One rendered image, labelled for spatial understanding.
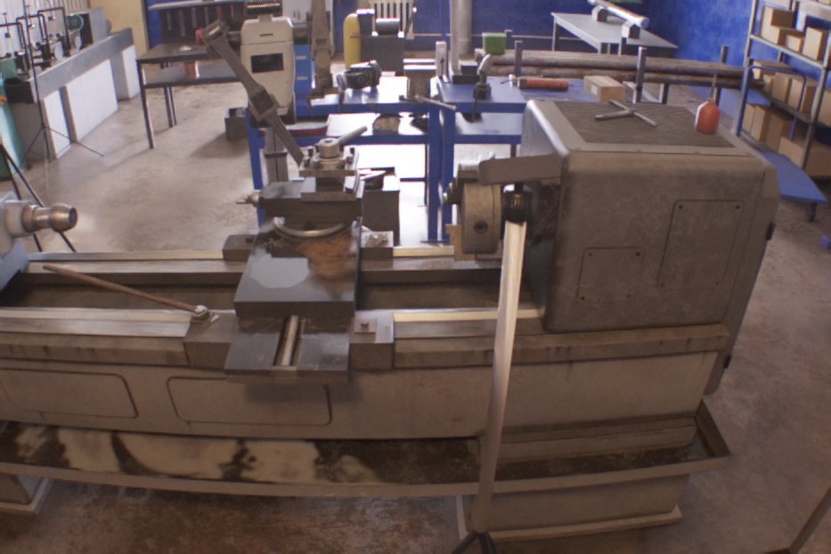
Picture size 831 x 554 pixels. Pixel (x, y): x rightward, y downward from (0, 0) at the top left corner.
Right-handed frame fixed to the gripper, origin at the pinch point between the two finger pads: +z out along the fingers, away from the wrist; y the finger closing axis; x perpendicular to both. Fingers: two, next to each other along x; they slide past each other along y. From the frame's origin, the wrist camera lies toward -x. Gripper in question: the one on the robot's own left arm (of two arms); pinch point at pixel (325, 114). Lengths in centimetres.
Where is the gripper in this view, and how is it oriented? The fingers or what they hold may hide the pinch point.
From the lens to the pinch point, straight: 220.8
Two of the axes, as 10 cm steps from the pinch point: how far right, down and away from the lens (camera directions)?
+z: 0.9, 10.0, 0.1
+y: 9.8, -0.9, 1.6
